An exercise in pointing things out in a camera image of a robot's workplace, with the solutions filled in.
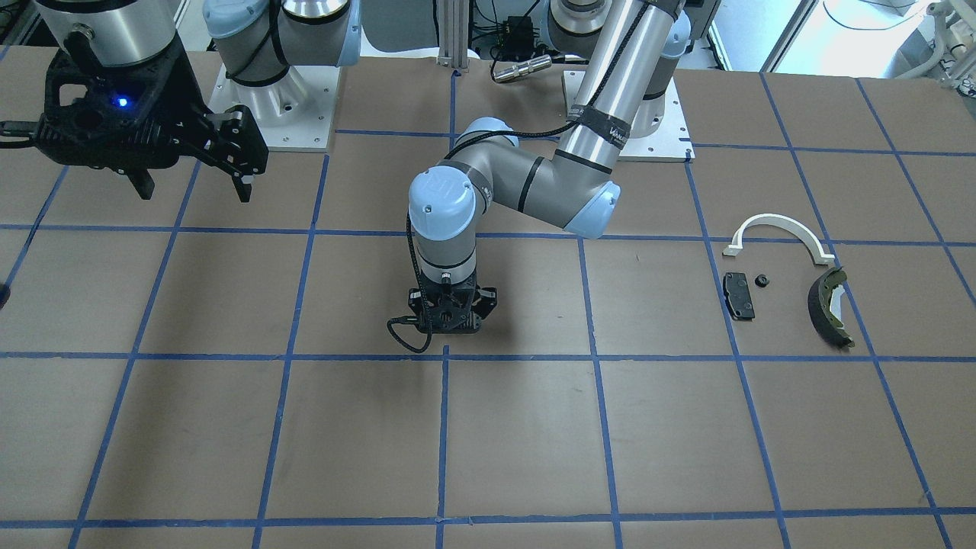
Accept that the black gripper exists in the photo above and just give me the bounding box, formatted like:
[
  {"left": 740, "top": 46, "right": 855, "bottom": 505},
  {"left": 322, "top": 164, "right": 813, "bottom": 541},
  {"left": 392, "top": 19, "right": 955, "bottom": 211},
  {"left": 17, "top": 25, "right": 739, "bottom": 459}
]
[{"left": 408, "top": 284, "right": 497, "bottom": 334}]

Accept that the black brake pad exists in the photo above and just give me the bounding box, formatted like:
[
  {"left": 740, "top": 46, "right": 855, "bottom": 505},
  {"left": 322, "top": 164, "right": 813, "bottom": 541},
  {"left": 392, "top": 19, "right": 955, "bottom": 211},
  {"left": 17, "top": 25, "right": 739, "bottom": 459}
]
[{"left": 722, "top": 271, "right": 756, "bottom": 321}]

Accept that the white curved plastic part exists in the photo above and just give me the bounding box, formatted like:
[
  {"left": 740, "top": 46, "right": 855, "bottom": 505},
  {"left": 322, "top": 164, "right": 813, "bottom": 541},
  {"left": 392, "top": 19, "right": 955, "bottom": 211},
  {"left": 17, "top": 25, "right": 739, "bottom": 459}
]
[{"left": 722, "top": 213, "right": 836, "bottom": 265}]

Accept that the green brake shoe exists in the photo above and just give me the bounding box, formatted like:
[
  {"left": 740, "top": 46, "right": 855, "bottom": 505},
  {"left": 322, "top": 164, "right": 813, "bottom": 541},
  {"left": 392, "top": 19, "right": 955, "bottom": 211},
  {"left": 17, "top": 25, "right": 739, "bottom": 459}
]
[{"left": 807, "top": 267, "right": 855, "bottom": 348}]

